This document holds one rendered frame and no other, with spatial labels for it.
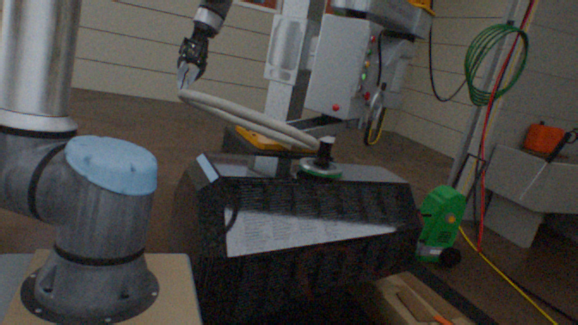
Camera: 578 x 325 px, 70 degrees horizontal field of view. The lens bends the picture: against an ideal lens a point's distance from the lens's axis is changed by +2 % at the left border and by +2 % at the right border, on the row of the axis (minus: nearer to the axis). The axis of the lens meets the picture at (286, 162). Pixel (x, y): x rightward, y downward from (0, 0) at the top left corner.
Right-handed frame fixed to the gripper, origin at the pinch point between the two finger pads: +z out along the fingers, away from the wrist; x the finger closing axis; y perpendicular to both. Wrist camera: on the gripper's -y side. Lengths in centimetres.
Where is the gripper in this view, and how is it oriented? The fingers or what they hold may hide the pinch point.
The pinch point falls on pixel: (181, 87)
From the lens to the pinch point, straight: 139.2
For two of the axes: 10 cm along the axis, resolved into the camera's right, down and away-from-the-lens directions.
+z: -3.8, 9.2, -0.7
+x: 9.2, 3.8, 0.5
